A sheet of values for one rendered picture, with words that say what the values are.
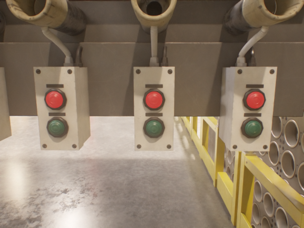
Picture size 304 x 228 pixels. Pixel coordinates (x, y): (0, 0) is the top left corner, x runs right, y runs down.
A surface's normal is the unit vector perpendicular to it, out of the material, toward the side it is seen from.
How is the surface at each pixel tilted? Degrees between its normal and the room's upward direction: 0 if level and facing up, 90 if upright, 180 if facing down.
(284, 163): 67
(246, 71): 90
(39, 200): 0
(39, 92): 90
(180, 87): 90
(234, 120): 90
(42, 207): 0
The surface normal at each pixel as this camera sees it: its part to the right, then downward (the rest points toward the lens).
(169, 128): -0.01, 0.19
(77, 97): 1.00, 0.00
